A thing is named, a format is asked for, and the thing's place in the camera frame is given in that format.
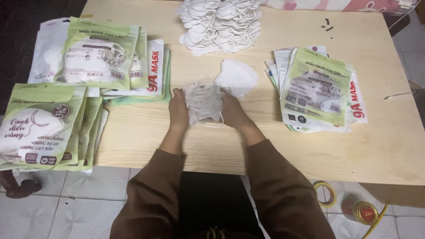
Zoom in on person's left hand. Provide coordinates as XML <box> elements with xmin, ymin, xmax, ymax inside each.
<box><xmin>168</xmin><ymin>88</ymin><xmax>190</xmax><ymax>134</ymax></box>

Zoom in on person's right hand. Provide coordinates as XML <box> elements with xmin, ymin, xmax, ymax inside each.
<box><xmin>220</xmin><ymin>89</ymin><xmax>253</xmax><ymax>131</ymax></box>

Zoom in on bundle of white face masks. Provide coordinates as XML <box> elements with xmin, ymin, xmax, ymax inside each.
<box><xmin>182</xmin><ymin>81</ymin><xmax>225</xmax><ymax>129</ymax></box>

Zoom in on single white face mask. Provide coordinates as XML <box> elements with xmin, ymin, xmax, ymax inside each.
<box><xmin>214</xmin><ymin>59</ymin><xmax>259</xmax><ymax>100</ymax></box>

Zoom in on stack of flat empty packets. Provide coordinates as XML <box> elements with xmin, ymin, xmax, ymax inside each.
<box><xmin>264</xmin><ymin>45</ymin><xmax>368</xmax><ymax>133</ymax></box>

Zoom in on person's black trousers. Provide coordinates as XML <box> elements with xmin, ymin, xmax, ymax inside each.
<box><xmin>178</xmin><ymin>172</ymin><xmax>265</xmax><ymax>239</ymax></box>

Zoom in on large heap of white masks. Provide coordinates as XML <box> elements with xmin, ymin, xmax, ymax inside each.
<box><xmin>177</xmin><ymin>0</ymin><xmax>267</xmax><ymax>57</ymax></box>

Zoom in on stack of filled mask packets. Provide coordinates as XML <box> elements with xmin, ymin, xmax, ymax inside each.
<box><xmin>27</xmin><ymin>17</ymin><xmax>172</xmax><ymax>106</ymax></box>

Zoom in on yellow tape roll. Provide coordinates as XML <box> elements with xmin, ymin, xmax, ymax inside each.
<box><xmin>313</xmin><ymin>181</ymin><xmax>338</xmax><ymax>209</ymax></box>

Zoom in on stack of green mask packets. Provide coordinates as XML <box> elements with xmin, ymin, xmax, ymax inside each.
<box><xmin>0</xmin><ymin>83</ymin><xmax>109</xmax><ymax>174</ymax></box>

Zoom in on pink patterned cloth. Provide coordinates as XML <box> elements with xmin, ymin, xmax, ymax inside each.
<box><xmin>265</xmin><ymin>0</ymin><xmax>419</xmax><ymax>16</ymax></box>

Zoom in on red can with gold lid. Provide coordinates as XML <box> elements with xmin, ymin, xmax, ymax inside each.
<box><xmin>341</xmin><ymin>198</ymin><xmax>379</xmax><ymax>226</ymax></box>

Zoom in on thin white cable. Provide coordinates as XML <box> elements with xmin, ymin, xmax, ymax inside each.
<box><xmin>384</xmin><ymin>90</ymin><xmax>416</xmax><ymax>100</ymax></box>

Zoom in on yellow hose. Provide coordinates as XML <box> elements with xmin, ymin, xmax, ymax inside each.
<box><xmin>361</xmin><ymin>204</ymin><xmax>389</xmax><ymax>239</ymax></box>

